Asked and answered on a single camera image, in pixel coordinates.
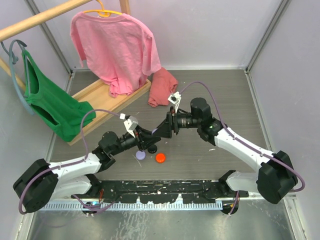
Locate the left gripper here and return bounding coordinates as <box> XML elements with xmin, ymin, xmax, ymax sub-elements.
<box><xmin>110</xmin><ymin>124</ymin><xmax>159</xmax><ymax>156</ymax></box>

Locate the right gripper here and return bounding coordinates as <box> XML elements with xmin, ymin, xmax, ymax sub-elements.
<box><xmin>152</xmin><ymin>106</ymin><xmax>201</xmax><ymax>139</ymax></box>

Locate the black earbud case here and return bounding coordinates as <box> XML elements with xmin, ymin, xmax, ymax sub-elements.
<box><xmin>147</xmin><ymin>144</ymin><xmax>158</xmax><ymax>154</ymax></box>

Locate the orange earbud case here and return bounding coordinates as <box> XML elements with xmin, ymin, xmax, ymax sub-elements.
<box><xmin>155</xmin><ymin>153</ymin><xmax>166</xmax><ymax>164</ymax></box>

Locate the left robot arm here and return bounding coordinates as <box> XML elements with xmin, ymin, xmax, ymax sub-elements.
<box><xmin>13</xmin><ymin>126</ymin><xmax>161</xmax><ymax>215</ymax></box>

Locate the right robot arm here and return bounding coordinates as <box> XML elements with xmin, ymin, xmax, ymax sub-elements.
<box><xmin>147</xmin><ymin>97</ymin><xmax>298</xmax><ymax>204</ymax></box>

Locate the salmon folded shirt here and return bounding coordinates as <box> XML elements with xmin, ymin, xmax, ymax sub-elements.
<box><xmin>148</xmin><ymin>67</ymin><xmax>178</xmax><ymax>108</ymax></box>

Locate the pink t-shirt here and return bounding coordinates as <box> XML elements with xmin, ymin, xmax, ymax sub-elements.
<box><xmin>70</xmin><ymin>12</ymin><xmax>162</xmax><ymax>98</ymax></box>

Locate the green tank top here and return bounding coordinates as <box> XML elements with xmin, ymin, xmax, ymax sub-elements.
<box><xmin>21</xmin><ymin>50</ymin><xmax>93</xmax><ymax>142</ymax></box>

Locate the yellow hanger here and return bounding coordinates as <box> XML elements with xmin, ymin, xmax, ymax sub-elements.
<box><xmin>83</xmin><ymin>0</ymin><xmax>122</xmax><ymax>18</ymax></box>

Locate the grey-blue hanger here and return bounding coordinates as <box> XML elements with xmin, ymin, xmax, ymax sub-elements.
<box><xmin>0</xmin><ymin>39</ymin><xmax>35</xmax><ymax>116</ymax></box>

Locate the wooden clothes rack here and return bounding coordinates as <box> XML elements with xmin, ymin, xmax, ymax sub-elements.
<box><xmin>0</xmin><ymin>0</ymin><xmax>131</xmax><ymax>90</ymax></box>

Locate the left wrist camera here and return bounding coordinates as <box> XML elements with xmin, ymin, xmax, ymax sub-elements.
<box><xmin>123</xmin><ymin>115</ymin><xmax>138</xmax><ymax>138</ymax></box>

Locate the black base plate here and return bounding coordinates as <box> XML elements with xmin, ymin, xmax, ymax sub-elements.
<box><xmin>77</xmin><ymin>180</ymin><xmax>236</xmax><ymax>204</ymax></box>

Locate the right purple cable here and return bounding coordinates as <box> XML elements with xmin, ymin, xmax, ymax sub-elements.
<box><xmin>178</xmin><ymin>80</ymin><xmax>306</xmax><ymax>193</ymax></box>

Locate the purple cable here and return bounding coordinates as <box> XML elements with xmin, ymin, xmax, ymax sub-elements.
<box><xmin>19</xmin><ymin>109</ymin><xmax>126</xmax><ymax>215</ymax></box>
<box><xmin>178</xmin><ymin>80</ymin><xmax>306</xmax><ymax>193</ymax></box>

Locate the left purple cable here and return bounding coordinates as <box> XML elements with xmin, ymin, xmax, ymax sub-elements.
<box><xmin>19</xmin><ymin>109</ymin><xmax>126</xmax><ymax>215</ymax></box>

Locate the white cable duct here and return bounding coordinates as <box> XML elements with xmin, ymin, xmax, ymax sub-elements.
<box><xmin>41</xmin><ymin>200</ymin><xmax>223</xmax><ymax>212</ymax></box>

